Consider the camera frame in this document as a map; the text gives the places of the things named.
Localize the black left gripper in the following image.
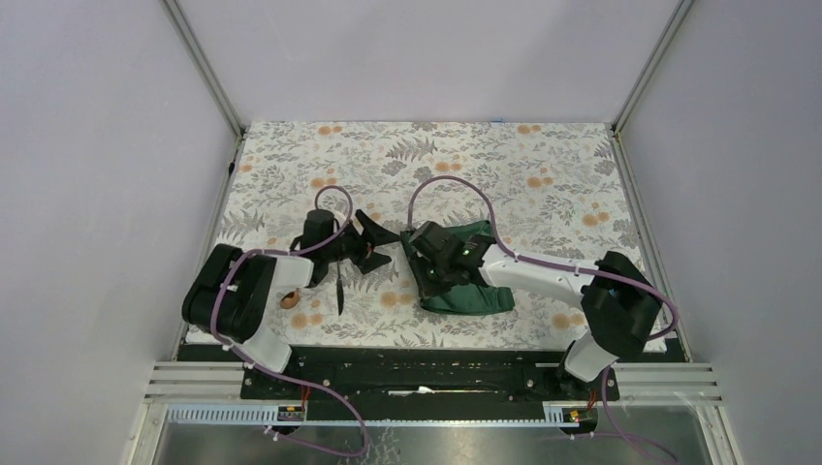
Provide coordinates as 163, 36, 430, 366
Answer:
322, 208, 399, 272

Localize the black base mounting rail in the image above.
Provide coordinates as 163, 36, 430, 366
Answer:
176, 343, 621, 425

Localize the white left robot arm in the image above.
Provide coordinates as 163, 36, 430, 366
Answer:
181, 209, 400, 398

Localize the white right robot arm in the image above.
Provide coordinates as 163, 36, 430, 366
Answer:
400, 222, 662, 400

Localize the dark green cloth napkin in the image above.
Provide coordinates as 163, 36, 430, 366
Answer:
410, 220, 517, 317

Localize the black table knife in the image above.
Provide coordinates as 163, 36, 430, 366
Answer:
335, 261, 345, 316

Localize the copper spoon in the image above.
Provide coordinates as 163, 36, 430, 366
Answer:
279, 290, 300, 310

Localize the floral patterned table mat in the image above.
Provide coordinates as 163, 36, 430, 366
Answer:
217, 121, 643, 351

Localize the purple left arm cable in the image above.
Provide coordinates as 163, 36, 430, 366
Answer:
208, 185, 372, 458

